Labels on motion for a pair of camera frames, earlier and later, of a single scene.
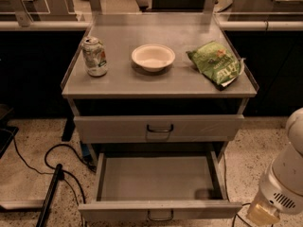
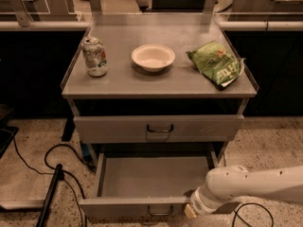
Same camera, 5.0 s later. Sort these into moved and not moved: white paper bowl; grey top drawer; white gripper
Moved: white gripper
Not moved: grey top drawer; white paper bowl
